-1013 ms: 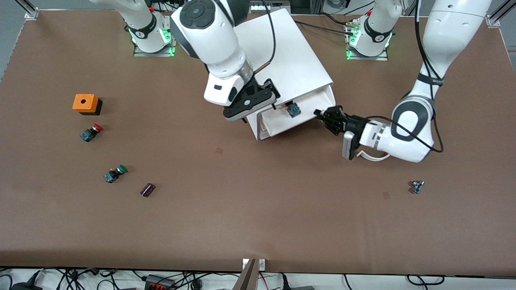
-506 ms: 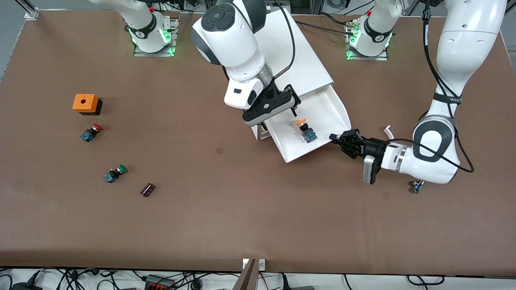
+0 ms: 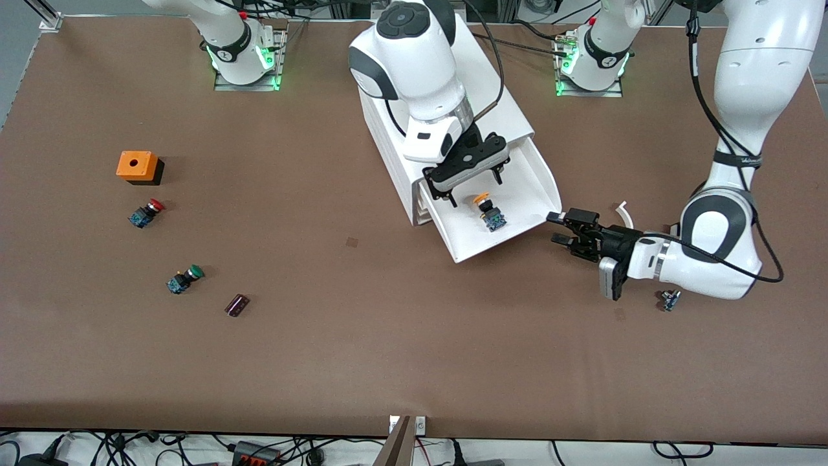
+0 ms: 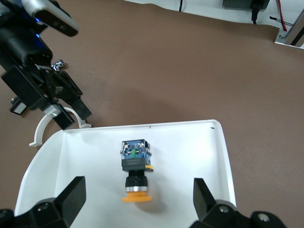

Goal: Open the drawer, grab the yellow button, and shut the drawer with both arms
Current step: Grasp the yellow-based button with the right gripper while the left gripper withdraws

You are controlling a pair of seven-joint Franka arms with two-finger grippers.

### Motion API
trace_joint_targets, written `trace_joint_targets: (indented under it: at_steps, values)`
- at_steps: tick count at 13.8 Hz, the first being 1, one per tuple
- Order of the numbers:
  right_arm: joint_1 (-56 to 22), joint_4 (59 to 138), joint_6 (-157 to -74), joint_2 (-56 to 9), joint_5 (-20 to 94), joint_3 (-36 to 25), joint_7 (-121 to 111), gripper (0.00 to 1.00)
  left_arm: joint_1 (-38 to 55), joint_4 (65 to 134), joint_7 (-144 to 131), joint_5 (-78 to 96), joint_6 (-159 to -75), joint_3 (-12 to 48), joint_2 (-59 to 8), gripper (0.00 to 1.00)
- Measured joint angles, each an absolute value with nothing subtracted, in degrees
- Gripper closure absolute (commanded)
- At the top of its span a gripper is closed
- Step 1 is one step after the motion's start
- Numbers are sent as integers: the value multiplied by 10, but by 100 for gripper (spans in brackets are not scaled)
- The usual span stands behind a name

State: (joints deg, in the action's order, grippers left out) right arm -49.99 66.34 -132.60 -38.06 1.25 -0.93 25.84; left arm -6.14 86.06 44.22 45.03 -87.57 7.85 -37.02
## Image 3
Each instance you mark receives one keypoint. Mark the aluminium corner bracket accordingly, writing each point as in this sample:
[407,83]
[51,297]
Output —
[52,24]

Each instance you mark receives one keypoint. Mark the black power adapter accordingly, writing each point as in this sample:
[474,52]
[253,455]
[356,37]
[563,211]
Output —
[42,461]

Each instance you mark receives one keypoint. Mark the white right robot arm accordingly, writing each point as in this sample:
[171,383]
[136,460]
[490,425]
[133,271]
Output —
[414,71]

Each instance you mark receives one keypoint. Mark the black box with red sockets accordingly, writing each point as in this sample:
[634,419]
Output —
[255,456]

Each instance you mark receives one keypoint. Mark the orange-capped push button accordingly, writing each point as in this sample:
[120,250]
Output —
[493,217]

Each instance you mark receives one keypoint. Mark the small dark purple capacitor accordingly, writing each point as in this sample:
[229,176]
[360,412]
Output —
[237,305]

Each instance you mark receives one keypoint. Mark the white curved plastic clip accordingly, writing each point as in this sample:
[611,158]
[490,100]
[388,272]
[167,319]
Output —
[624,213]

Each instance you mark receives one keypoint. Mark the brown camera post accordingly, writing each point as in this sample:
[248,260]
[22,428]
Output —
[396,450]

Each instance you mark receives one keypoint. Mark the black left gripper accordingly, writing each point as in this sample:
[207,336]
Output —
[618,244]

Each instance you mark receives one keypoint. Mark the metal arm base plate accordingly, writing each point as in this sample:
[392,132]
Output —
[249,86]
[588,93]

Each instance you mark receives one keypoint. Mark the small metal blue component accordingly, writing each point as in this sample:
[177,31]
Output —
[669,300]

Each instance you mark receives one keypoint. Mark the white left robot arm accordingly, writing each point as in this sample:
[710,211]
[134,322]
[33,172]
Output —
[763,77]

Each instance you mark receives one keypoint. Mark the red-capped push button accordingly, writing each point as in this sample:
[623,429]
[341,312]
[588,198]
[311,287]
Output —
[145,213]

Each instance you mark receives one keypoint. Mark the white metal bracket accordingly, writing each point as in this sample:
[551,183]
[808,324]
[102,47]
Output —
[420,425]

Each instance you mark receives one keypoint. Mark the white drawer cabinet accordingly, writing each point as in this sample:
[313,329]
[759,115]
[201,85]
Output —
[514,116]

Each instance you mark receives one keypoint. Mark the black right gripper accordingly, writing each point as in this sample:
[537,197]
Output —
[470,138]

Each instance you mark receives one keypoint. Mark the green-capped push button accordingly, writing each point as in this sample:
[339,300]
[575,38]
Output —
[184,279]

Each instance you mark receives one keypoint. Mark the orange black button enclosure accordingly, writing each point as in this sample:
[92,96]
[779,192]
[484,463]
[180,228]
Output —
[136,165]

